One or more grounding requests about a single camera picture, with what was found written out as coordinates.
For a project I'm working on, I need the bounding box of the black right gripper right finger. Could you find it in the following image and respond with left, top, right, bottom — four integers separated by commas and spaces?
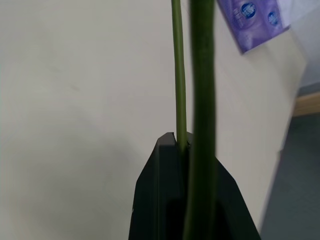
186, 132, 263, 240

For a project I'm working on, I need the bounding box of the olive green wire hanger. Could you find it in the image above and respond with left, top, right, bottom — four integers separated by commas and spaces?
170, 0, 219, 240

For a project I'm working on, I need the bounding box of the purple tissue pack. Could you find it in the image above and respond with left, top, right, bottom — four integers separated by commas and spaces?
216, 0, 292, 55

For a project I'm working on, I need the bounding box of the wooden garment rack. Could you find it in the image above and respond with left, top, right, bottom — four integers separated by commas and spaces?
293, 91, 320, 118

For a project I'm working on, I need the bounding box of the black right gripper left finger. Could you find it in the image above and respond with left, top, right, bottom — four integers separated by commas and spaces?
128, 132, 188, 240

